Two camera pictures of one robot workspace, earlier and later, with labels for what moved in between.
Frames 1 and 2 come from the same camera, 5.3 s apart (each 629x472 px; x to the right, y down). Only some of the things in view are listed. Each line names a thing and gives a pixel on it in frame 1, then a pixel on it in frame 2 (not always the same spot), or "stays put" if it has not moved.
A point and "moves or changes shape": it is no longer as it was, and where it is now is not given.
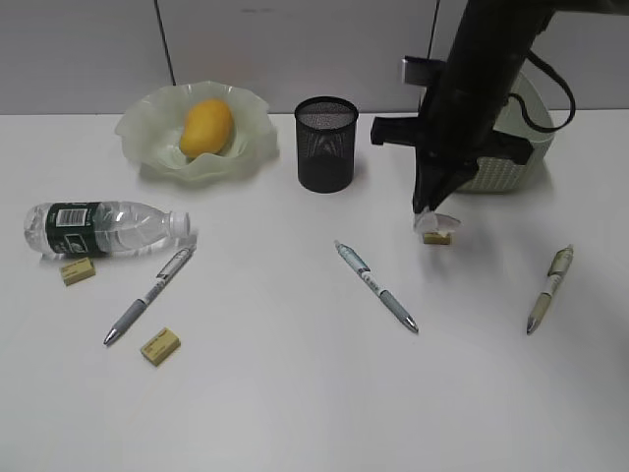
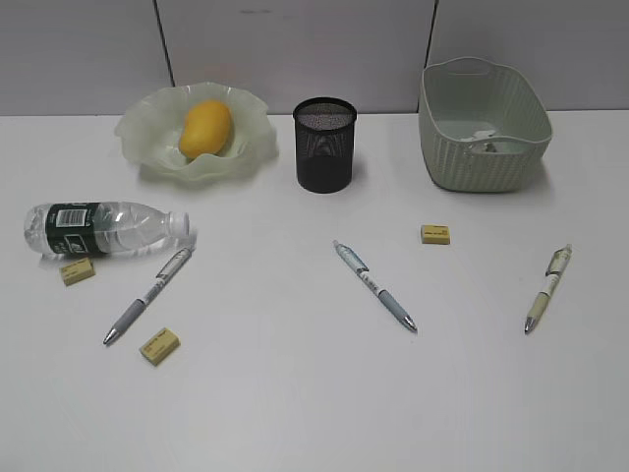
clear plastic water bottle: [99, 227] stays put
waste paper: [428, 221] moves or changes shape
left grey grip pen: [162, 279] stays put
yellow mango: [206, 129] stays put
